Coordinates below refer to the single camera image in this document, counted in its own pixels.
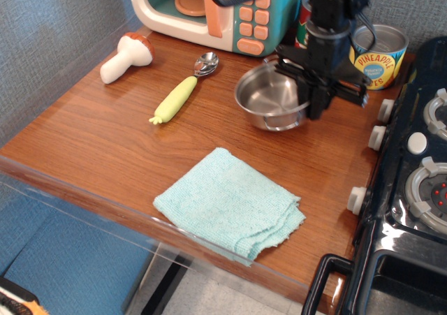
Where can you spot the white stove knob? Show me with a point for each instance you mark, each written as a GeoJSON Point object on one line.
{"type": "Point", "coordinates": [385, 110]}
{"type": "Point", "coordinates": [376, 137]}
{"type": "Point", "coordinates": [356, 198]}

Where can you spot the white stove knob top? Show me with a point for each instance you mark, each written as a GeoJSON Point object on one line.
{"type": "Point", "coordinates": [385, 110]}

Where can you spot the orange object bottom left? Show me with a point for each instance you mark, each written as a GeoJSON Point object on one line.
{"type": "Point", "coordinates": [18, 300]}

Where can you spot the white stove knob middle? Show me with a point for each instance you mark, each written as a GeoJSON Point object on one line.
{"type": "Point", "coordinates": [376, 137]}

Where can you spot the white stove knob bottom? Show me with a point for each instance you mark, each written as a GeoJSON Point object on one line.
{"type": "Point", "coordinates": [356, 198]}

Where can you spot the toy mushroom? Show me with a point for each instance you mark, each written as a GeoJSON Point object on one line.
{"type": "Point", "coordinates": [132, 50]}

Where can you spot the black toy stove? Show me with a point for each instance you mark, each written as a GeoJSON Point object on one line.
{"type": "Point", "coordinates": [399, 260]}

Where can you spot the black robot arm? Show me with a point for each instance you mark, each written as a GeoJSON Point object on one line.
{"type": "Point", "coordinates": [335, 15]}

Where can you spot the light blue napkin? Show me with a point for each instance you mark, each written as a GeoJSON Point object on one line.
{"type": "Point", "coordinates": [231, 208]}

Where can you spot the pineapple slices can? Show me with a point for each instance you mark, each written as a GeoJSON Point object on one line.
{"type": "Point", "coordinates": [379, 54]}

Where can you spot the tomato sauce can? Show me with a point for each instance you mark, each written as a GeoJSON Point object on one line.
{"type": "Point", "coordinates": [301, 39]}

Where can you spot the toy microwave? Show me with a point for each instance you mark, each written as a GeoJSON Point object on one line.
{"type": "Point", "coordinates": [253, 28]}

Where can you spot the clear acrylic table guard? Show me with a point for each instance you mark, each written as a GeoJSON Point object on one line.
{"type": "Point", "coordinates": [83, 246]}

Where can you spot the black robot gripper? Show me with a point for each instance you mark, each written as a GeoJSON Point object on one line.
{"type": "Point", "coordinates": [323, 70]}

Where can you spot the stainless steel pot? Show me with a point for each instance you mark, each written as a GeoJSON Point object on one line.
{"type": "Point", "coordinates": [269, 99]}

